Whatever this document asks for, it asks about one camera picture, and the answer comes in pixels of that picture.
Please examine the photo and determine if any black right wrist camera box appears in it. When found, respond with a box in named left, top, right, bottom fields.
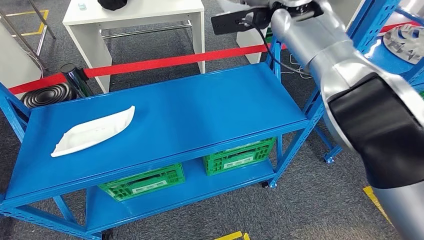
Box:
left=210, top=9, right=266, bottom=36

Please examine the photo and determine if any short red barrier belt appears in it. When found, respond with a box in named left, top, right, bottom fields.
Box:
left=8, top=72, right=67, bottom=96

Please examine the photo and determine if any low blue shelf cart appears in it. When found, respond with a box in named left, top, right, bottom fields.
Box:
left=0, top=34, right=312, bottom=240

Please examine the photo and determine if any white curved molded part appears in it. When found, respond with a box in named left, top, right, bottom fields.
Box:
left=50, top=105, right=136, bottom=158

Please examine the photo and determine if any white desk with steel frame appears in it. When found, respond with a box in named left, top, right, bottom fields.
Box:
left=0, top=0, right=57, bottom=100

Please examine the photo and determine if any black ribbed round base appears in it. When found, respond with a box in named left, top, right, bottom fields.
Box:
left=20, top=82, right=78, bottom=109

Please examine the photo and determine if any silver metal impeller part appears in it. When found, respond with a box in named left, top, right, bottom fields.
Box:
left=383, top=23, right=424, bottom=65

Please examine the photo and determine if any white power cable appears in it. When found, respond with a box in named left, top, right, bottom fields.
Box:
left=287, top=52, right=313, bottom=80

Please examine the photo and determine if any tall blue shelf rack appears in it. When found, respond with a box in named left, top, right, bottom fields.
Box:
left=309, top=0, right=424, bottom=166

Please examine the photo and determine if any long red barrier belt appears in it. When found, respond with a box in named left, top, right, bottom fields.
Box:
left=82, top=20, right=422, bottom=79

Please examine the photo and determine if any black stanchion post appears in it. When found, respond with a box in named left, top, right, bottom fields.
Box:
left=60, top=63, right=96, bottom=100

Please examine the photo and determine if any white table with steel bars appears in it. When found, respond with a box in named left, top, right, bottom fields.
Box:
left=62, top=0, right=206, bottom=94

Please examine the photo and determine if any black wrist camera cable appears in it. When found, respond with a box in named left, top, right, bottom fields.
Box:
left=243, top=16, right=312, bottom=76

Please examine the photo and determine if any black rounded object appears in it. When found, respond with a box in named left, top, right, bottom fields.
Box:
left=97, top=0, right=128, bottom=11

